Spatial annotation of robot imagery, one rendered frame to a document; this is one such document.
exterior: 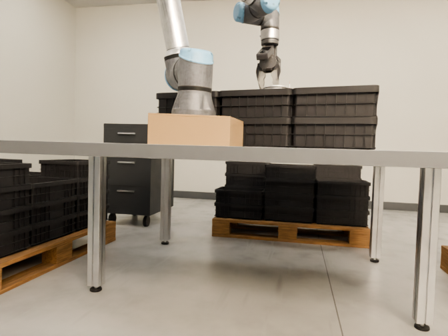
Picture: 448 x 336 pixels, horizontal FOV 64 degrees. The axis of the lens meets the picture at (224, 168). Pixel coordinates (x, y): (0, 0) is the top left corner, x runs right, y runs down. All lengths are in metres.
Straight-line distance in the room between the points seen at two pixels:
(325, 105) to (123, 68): 4.58
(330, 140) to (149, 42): 4.50
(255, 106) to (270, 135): 0.13
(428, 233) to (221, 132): 0.93
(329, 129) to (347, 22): 3.96
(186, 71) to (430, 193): 1.03
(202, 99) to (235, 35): 4.10
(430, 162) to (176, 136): 0.69
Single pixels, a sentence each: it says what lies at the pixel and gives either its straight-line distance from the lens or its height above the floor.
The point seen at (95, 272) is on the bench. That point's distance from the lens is 1.87.
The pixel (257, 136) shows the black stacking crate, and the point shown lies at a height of 0.75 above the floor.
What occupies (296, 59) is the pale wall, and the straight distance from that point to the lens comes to 5.11.
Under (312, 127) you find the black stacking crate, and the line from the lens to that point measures 1.38.
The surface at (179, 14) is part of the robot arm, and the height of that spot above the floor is 1.17.
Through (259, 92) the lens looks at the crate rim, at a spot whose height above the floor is 0.92.
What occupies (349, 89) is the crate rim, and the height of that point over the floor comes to 0.92.
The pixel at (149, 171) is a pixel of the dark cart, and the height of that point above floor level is 0.50.
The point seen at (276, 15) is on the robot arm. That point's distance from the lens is 1.59.
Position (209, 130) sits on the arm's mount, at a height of 0.75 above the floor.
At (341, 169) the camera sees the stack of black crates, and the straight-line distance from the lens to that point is 3.29.
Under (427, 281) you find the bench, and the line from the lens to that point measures 1.69.
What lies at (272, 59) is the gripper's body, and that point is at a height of 1.06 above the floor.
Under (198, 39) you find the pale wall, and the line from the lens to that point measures 5.38.
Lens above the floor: 0.69
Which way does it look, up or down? 3 degrees down
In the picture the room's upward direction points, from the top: 2 degrees clockwise
